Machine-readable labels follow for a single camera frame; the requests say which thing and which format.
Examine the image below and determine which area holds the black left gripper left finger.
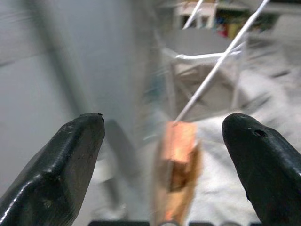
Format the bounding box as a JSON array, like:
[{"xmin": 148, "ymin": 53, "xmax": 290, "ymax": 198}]
[{"xmin": 0, "ymin": 113, "xmax": 105, "ymax": 226}]

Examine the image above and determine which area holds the orange brown block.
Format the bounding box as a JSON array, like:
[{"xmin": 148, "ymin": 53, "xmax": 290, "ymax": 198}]
[{"xmin": 150, "ymin": 120, "xmax": 203, "ymax": 226}]

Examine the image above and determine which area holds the short thin white rod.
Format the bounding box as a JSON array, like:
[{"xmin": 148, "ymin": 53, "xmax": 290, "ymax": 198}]
[{"xmin": 182, "ymin": 0, "xmax": 203, "ymax": 30}]

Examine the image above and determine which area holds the white frame stand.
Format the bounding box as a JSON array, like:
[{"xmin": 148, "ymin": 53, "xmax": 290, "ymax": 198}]
[{"xmin": 159, "ymin": 28, "xmax": 249, "ymax": 115}]

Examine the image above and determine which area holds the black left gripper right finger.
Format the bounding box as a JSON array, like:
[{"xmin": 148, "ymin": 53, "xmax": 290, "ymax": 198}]
[{"xmin": 222, "ymin": 112, "xmax": 301, "ymax": 226}]

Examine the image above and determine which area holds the long thin white rod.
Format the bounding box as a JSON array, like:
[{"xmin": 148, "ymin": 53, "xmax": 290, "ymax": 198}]
[{"xmin": 175, "ymin": 0, "xmax": 271, "ymax": 123}]

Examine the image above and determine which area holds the white shelf unit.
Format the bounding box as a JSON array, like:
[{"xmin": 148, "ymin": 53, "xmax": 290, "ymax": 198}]
[{"xmin": 177, "ymin": 1, "xmax": 261, "ymax": 40}]

